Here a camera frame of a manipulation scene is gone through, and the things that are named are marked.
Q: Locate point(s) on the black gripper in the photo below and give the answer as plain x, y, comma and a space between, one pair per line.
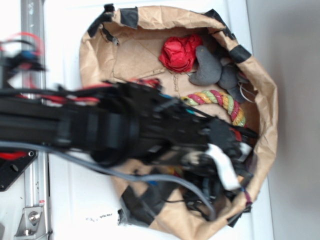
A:
221, 171

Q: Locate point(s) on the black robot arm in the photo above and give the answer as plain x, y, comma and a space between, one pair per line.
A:
129, 131

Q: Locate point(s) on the curved grey rock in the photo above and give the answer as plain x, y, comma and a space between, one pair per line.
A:
209, 69

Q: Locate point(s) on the grey plush toy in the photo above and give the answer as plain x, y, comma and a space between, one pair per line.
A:
233, 80

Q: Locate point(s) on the brown paper bag bin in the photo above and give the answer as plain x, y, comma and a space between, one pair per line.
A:
126, 44

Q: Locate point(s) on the red crumpled paper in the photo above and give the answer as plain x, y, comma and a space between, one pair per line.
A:
178, 54

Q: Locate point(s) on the multicolour twisted rope toy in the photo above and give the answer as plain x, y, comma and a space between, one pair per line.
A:
223, 99

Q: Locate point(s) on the metal corner bracket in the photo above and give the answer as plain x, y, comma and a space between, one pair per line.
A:
32, 224

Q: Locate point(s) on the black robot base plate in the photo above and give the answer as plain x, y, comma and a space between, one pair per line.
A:
12, 164

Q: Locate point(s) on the aluminium extrusion rail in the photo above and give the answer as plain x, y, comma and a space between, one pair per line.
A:
36, 176

